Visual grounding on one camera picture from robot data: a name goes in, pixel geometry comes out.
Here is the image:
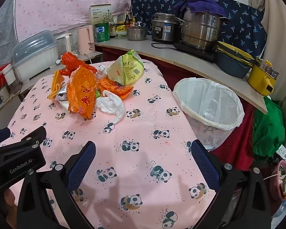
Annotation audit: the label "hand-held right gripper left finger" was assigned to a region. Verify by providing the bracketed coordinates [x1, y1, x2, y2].
[16, 141, 97, 229]

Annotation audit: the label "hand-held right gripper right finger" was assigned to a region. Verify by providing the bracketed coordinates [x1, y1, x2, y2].
[191, 139, 273, 229]

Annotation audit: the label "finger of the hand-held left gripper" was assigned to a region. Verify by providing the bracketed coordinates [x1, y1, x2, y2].
[0, 127, 11, 147]
[0, 125, 47, 159]

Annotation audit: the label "trash bin with white liner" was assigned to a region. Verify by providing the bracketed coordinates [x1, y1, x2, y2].
[173, 77, 245, 151]

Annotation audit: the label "white plastic bag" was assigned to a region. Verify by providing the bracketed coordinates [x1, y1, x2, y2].
[95, 90, 125, 124]

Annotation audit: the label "red plastic bag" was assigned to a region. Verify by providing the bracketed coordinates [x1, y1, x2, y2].
[59, 52, 98, 77]

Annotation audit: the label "person's left hand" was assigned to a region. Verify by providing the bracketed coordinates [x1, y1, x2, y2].
[2, 188, 19, 222]

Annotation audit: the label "white paper container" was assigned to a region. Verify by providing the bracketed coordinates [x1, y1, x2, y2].
[58, 100, 71, 114]

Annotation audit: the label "silver foil wrapper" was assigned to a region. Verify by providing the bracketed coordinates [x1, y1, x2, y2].
[55, 86, 71, 102]

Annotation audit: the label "low grey shelf board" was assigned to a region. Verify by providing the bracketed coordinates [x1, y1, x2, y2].
[18, 51, 103, 101]

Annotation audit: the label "yellow ridged strip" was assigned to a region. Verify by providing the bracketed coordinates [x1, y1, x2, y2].
[48, 70, 63, 100]

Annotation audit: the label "pink panda tablecloth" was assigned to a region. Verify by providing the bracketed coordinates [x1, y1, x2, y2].
[7, 60, 217, 229]

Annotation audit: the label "green plastic bag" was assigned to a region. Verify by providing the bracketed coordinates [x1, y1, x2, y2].
[252, 97, 285, 158]

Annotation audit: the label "large orange snack bag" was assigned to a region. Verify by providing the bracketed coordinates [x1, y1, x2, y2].
[68, 65, 97, 120]

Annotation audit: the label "pink plastic basket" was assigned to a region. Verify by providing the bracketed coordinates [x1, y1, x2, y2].
[269, 150, 286, 201]

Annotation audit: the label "small orange wrapper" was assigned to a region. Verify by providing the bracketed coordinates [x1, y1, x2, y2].
[96, 77, 134, 101]

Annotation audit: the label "dish box with blue lid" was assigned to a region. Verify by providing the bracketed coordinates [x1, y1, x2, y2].
[12, 30, 62, 81]

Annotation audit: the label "white crumpled tissue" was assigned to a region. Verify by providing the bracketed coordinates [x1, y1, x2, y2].
[96, 64, 111, 80]

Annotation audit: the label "stacked dark blue basins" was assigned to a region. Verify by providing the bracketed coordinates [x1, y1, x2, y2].
[216, 41, 255, 79]

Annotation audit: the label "green and yellow packet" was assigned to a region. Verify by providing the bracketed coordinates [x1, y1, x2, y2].
[108, 50, 145, 86]

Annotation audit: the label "black induction cooker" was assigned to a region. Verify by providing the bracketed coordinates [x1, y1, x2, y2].
[173, 42, 217, 62]

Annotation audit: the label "pink electric kettle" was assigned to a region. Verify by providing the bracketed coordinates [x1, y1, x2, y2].
[77, 25, 96, 55]

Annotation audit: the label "grey counter board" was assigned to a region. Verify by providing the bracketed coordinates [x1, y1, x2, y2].
[94, 35, 268, 114]

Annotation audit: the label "green tin can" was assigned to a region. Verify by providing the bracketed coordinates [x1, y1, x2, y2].
[95, 23, 110, 42]

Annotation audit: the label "large steel steamer pot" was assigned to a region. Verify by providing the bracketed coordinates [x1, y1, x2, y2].
[174, 8, 229, 52]

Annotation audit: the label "pink dotted sheet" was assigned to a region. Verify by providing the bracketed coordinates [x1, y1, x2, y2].
[14, 0, 139, 46]

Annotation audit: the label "steel rice cooker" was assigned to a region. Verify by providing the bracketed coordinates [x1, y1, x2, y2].
[151, 13, 182, 43]

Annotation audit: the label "small steel pot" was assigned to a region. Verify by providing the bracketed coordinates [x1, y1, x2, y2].
[126, 23, 148, 41]

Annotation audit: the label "navy printed cloth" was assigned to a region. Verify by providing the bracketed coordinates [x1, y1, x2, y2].
[131, 0, 268, 60]

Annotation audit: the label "white and green carton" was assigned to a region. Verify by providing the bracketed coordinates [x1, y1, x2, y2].
[89, 4, 113, 25]

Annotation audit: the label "purple cloth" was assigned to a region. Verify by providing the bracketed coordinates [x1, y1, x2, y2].
[174, 0, 227, 17]

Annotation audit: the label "white kettle cable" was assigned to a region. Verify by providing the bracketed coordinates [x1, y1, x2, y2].
[71, 51, 96, 65]

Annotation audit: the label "glass kettle with cream handle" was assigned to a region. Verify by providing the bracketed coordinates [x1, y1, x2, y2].
[55, 34, 73, 55]

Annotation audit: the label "black power cable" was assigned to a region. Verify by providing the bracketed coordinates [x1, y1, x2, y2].
[151, 42, 182, 50]

